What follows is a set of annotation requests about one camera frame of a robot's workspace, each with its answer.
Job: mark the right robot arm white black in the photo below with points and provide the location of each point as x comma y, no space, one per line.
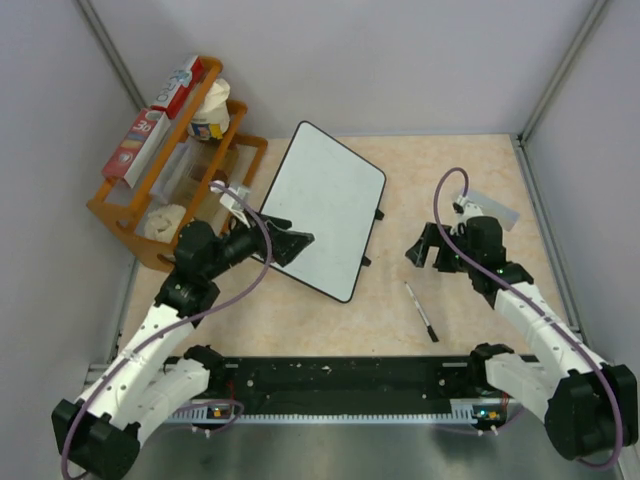
586,405

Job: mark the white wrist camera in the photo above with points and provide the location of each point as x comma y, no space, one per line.
461,204
235,203

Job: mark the red white foil box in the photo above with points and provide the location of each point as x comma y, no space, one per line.
178,86

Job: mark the grey slotted cable duct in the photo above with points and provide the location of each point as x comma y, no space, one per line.
452,412

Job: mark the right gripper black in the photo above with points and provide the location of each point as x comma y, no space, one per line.
431,237

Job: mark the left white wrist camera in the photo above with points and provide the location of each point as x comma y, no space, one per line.
235,203

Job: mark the white whiteboard black frame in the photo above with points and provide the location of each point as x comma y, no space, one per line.
325,188

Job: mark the white marker pen black cap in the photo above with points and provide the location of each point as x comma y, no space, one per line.
430,330

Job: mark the red white wrap box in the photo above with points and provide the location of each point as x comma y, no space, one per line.
137,148

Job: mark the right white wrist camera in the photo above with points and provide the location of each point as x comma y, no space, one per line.
461,204

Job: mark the clear box of brown items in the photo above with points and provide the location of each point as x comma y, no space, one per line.
185,169

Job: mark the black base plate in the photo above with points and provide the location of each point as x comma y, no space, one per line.
392,384

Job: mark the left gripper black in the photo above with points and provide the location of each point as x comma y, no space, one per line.
286,243

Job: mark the grey whiteboard eraser block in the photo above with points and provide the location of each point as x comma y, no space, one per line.
506,216

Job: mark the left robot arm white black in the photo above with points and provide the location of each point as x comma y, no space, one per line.
104,429

